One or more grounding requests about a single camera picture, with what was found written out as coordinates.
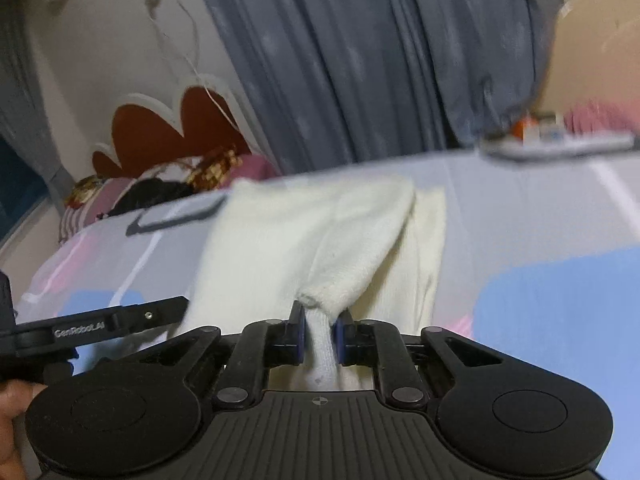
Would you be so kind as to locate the white tray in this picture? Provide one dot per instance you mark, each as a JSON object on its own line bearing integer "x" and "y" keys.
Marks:
{"x": 560, "y": 145}

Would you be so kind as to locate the pink cloth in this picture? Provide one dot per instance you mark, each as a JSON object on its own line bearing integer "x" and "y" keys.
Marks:
{"x": 600, "y": 115}

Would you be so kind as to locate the orange and white small box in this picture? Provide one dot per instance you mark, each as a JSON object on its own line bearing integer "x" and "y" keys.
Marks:
{"x": 532, "y": 127}

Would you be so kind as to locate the cream knitted garment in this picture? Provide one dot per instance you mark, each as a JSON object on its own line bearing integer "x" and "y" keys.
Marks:
{"x": 300, "y": 240}

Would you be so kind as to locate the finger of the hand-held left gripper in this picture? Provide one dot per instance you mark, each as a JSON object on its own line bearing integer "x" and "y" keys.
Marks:
{"x": 150, "y": 314}

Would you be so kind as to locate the yellow plaid plush toy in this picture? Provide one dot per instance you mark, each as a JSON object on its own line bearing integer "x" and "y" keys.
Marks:
{"x": 215, "y": 167}

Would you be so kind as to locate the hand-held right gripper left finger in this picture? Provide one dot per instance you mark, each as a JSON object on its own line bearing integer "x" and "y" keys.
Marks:
{"x": 298, "y": 332}

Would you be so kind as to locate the red scalloped headboard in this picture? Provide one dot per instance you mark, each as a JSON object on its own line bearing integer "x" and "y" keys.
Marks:
{"x": 165, "y": 130}

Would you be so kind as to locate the grey curtain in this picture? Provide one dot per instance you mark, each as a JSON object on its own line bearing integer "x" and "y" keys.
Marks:
{"x": 375, "y": 55}

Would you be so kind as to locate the pink striped pillow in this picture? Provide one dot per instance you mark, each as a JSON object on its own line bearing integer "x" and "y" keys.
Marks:
{"x": 85, "y": 207}

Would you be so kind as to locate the cardboard box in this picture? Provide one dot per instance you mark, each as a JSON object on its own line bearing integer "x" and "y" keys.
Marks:
{"x": 595, "y": 45}

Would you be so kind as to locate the black cloth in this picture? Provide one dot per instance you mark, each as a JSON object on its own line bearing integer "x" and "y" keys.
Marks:
{"x": 150, "y": 192}

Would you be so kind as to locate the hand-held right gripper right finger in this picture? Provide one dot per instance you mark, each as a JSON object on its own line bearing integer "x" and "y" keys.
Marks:
{"x": 340, "y": 337}

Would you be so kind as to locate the person's left hand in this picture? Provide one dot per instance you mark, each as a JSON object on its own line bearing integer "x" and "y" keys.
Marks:
{"x": 15, "y": 415}

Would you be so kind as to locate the pastel printed bedsheet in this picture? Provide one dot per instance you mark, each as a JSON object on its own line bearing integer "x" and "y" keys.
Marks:
{"x": 525, "y": 240}

